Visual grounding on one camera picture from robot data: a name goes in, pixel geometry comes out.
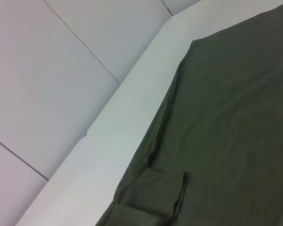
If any dark green shirt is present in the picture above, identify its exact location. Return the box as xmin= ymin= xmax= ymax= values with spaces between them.
xmin=93 ymin=8 xmax=283 ymax=226

